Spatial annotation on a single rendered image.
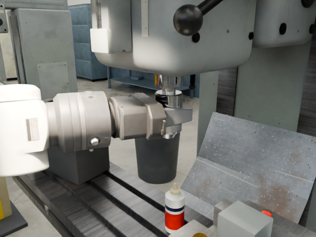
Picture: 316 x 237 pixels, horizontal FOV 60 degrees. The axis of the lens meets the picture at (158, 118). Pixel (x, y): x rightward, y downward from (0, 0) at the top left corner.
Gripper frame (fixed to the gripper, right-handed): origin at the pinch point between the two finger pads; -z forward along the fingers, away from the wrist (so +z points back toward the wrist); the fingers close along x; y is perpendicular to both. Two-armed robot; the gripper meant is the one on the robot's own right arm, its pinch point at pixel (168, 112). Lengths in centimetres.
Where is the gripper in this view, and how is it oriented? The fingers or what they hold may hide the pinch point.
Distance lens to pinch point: 47.1
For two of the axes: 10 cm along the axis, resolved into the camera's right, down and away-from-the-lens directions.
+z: -9.2, 1.1, -3.7
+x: -3.8, -2.9, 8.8
